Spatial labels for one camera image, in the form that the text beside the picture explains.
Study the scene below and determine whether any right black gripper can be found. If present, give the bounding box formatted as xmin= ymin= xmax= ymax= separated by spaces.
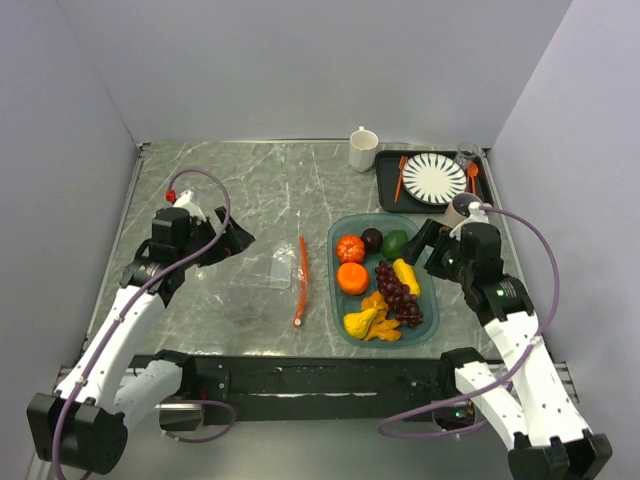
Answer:
xmin=398 ymin=217 xmax=473 ymax=283

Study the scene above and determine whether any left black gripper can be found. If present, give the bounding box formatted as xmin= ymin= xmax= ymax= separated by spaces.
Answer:
xmin=177 ymin=206 xmax=254 ymax=268

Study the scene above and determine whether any clear zip top bag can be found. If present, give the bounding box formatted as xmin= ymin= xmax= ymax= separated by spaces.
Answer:
xmin=214 ymin=236 xmax=311 ymax=329

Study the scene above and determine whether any dark red grape bunch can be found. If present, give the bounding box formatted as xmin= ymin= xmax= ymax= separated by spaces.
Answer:
xmin=375 ymin=261 xmax=424 ymax=329

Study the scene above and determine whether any orange dried fruit piece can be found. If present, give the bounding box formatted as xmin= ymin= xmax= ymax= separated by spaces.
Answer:
xmin=361 ymin=291 xmax=389 ymax=324

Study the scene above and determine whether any smooth orange persimmon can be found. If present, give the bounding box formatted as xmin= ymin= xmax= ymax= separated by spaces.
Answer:
xmin=336 ymin=262 xmax=370 ymax=295

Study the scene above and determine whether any orange dried fruit slice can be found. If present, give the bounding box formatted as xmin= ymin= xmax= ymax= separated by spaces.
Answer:
xmin=363 ymin=319 xmax=402 ymax=342

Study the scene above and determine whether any yellow pear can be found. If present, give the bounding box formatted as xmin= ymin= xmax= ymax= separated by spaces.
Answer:
xmin=343 ymin=308 xmax=378 ymax=340

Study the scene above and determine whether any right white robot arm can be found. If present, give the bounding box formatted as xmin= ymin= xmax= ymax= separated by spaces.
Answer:
xmin=402 ymin=220 xmax=613 ymax=479

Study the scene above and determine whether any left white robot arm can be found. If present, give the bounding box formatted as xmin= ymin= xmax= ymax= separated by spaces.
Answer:
xmin=27 ymin=206 xmax=255 ymax=477

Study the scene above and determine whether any teal plastic food tray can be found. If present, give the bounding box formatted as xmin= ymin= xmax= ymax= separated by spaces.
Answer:
xmin=327 ymin=214 xmax=439 ymax=348

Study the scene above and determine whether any yellow corn cob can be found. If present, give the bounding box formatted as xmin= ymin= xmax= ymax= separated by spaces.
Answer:
xmin=392 ymin=258 xmax=421 ymax=297

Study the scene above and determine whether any green lime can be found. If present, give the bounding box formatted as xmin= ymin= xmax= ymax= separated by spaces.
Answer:
xmin=381 ymin=230 xmax=409 ymax=261

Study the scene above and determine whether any beige mug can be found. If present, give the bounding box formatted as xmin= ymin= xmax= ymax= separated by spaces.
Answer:
xmin=443 ymin=192 xmax=482 ymax=228

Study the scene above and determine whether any dark purple plum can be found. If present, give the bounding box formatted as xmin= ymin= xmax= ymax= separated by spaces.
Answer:
xmin=360 ymin=228 xmax=384 ymax=254

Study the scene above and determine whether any striped white plate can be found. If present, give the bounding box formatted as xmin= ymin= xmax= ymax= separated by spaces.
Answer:
xmin=403 ymin=153 xmax=467 ymax=206

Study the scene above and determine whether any textured orange tangerine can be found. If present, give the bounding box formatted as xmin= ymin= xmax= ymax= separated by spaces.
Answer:
xmin=335 ymin=235 xmax=366 ymax=264

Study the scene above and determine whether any orange plastic spoon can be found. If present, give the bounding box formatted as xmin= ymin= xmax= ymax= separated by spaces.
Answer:
xmin=467 ymin=162 xmax=479 ymax=195

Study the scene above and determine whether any orange plastic fork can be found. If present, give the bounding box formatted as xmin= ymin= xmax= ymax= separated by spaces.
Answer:
xmin=394 ymin=156 xmax=408 ymax=203

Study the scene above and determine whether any clear drinking glass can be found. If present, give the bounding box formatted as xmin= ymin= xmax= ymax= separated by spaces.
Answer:
xmin=454 ymin=141 xmax=479 ymax=171

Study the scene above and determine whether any white ceramic mug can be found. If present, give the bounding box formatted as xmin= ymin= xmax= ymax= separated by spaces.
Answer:
xmin=348 ymin=126 xmax=379 ymax=173

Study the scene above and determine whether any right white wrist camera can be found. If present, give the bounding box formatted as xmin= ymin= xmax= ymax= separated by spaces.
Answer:
xmin=449 ymin=201 xmax=490 ymax=240

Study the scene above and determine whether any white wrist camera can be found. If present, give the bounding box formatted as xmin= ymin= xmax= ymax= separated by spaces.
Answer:
xmin=449 ymin=201 xmax=490 ymax=240
xmin=165 ymin=189 xmax=207 ymax=222

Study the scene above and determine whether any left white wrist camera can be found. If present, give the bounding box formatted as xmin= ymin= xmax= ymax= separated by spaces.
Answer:
xmin=165 ymin=189 xmax=207 ymax=222

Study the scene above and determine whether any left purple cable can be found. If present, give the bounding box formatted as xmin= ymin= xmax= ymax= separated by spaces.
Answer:
xmin=49 ymin=167 xmax=237 ymax=480

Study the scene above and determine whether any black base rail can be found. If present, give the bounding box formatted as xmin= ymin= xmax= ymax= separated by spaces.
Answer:
xmin=155 ymin=350 xmax=458 ymax=426

